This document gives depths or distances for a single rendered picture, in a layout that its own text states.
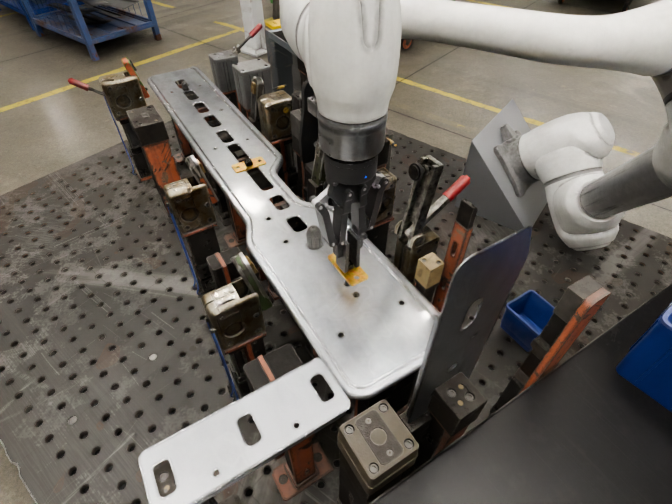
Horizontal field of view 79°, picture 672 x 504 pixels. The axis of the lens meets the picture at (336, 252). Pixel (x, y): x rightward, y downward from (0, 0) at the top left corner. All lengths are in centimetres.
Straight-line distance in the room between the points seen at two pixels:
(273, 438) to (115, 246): 96
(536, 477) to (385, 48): 54
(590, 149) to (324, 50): 99
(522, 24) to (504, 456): 57
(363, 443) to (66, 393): 78
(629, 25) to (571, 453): 57
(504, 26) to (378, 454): 58
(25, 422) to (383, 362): 81
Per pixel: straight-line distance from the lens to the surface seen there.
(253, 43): 483
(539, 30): 68
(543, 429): 67
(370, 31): 48
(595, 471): 67
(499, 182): 138
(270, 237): 87
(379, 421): 58
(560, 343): 65
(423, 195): 73
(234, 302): 71
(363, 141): 53
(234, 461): 64
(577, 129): 135
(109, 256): 142
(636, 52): 74
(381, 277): 79
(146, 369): 111
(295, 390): 66
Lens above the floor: 159
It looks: 45 degrees down
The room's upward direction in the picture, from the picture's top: straight up
